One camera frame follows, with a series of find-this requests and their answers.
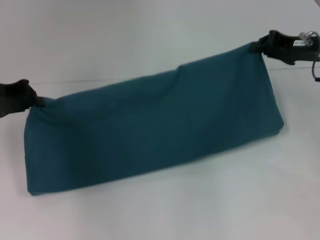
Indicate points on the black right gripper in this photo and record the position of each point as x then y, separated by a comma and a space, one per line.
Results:
290, 51

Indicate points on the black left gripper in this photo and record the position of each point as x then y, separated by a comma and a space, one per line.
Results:
15, 97

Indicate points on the teal blue t-shirt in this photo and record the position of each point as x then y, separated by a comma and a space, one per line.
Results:
155, 125

